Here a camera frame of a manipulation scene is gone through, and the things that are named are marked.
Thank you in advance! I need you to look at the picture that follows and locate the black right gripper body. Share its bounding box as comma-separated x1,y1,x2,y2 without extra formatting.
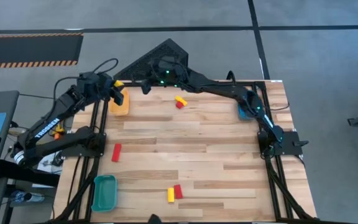
149,55,192,91

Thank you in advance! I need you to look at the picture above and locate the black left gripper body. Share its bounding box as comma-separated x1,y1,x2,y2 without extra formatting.
76,72,115,97

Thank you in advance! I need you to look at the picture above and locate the red brick block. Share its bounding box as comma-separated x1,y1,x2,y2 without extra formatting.
173,184,184,200

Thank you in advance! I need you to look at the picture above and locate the yellow plastic bin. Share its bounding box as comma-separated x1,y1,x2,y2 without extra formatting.
108,88,130,116

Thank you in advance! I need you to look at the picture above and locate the black mesh computer case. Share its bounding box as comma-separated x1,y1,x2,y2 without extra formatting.
113,38,189,82

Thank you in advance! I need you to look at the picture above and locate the long flat red block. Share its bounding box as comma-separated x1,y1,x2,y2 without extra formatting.
111,143,122,163

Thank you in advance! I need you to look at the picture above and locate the black hazard-striped floor mat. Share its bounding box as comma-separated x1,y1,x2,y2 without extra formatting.
0,32,85,70

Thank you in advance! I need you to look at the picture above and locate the blue plastic bin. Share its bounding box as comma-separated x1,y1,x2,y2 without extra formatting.
237,104,255,121

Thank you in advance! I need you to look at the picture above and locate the white paper sheet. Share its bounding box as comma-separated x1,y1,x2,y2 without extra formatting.
37,152,63,175

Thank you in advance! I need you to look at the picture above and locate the green plastic bin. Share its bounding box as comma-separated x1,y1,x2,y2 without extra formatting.
91,174,119,213

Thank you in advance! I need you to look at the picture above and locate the clear water bottle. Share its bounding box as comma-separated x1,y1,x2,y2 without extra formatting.
10,190,45,203

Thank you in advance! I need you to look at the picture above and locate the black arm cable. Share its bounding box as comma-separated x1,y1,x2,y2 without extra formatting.
92,58,119,75

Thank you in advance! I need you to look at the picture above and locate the black floor cable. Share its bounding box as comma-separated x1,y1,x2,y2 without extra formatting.
19,93,56,101

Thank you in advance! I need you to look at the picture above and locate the orange cable connector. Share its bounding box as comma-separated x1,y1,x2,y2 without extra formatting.
52,123,65,140

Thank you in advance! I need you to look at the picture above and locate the black aluminium table frame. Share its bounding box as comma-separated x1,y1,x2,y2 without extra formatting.
53,80,315,224

